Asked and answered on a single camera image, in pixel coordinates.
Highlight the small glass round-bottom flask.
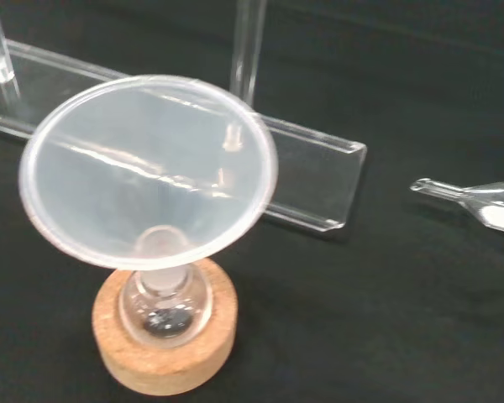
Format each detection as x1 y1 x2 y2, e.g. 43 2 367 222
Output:
118 268 214 346

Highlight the black bench cloth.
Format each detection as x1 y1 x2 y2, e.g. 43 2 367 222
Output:
0 0 504 403

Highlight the translucent plastic funnel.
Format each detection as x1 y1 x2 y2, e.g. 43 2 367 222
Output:
18 74 280 296

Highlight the clear acrylic funnel stand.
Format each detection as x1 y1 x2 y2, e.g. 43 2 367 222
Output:
0 0 367 241

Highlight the cork ring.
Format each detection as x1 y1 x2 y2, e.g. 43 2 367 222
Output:
91 256 236 396

